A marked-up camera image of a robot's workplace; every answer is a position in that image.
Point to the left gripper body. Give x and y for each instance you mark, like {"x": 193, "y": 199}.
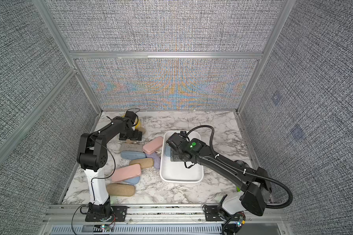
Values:
{"x": 132, "y": 134}

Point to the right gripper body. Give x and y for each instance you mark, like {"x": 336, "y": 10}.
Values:
{"x": 177, "y": 157}

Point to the blue fabric glasses case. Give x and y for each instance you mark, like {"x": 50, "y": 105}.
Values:
{"x": 133, "y": 181}
{"x": 132, "y": 155}

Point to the purple fabric glasses case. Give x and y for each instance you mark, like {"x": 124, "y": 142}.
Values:
{"x": 156, "y": 159}

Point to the tan fabric glasses case front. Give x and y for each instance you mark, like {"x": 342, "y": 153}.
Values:
{"x": 123, "y": 190}

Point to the light blue glasses case back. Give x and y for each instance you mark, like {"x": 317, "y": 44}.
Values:
{"x": 167, "y": 151}

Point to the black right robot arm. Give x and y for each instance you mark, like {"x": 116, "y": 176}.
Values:
{"x": 255, "y": 189}

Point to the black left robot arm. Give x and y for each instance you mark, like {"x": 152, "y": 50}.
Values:
{"x": 93, "y": 152}

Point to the white plastic storage box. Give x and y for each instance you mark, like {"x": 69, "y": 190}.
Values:
{"x": 176, "y": 172}

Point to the pink hard glasses case upper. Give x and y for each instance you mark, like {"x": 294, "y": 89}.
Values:
{"x": 153, "y": 145}

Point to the pink hard glasses case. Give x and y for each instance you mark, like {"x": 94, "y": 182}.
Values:
{"x": 125, "y": 173}
{"x": 153, "y": 145}

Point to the tan fabric glasses case middle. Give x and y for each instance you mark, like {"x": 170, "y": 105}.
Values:
{"x": 144, "y": 163}

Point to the pink hard glasses case lower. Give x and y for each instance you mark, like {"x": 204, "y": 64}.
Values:
{"x": 125, "y": 173}

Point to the aluminium mounting rail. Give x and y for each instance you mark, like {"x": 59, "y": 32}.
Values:
{"x": 161, "y": 219}

